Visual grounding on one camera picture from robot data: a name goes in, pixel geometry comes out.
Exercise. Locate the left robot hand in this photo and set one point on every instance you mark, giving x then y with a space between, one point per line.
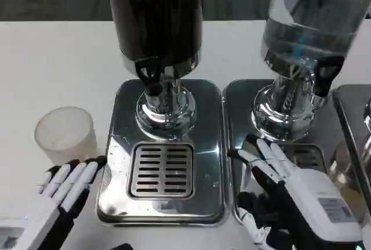
66 186

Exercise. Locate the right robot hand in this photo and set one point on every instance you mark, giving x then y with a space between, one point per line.
307 203

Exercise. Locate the clear ribbed glass cup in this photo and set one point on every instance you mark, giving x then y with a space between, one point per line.
65 135

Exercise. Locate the steel slotted drip grid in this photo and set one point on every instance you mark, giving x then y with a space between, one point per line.
160 171
307 155

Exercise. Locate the steel drip tray base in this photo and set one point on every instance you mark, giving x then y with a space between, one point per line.
240 108
116 174

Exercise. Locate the steel dispenser base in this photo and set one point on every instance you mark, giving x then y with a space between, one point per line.
350 134

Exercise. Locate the dark coffee drink dispenser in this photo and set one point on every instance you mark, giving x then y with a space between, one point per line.
156 15

